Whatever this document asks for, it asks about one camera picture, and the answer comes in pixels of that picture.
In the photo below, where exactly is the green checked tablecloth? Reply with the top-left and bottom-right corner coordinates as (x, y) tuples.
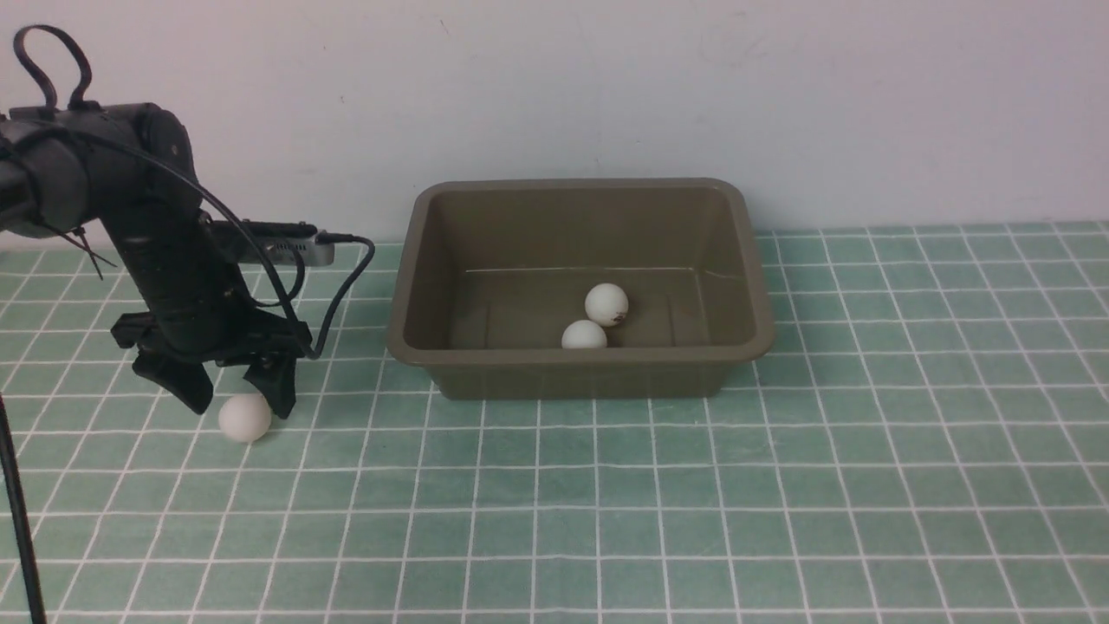
(1, 222), (1108, 623)

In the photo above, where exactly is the white ball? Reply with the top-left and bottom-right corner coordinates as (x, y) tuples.
(560, 319), (607, 350)
(586, 282), (630, 328)
(217, 393), (273, 444)

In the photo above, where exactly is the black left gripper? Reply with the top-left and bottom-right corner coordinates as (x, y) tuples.
(110, 208), (308, 421)

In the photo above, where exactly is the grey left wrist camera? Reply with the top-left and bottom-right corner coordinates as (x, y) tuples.
(208, 219), (335, 266)

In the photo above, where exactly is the black cable at left edge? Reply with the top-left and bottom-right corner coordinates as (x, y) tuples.
(0, 393), (47, 624)

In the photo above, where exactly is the olive green plastic bin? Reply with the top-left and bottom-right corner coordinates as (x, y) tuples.
(387, 178), (775, 400)

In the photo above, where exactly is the black camera cable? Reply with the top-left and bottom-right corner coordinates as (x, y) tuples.
(43, 130), (376, 360)

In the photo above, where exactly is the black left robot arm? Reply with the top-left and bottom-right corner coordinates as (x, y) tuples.
(3, 103), (311, 419)

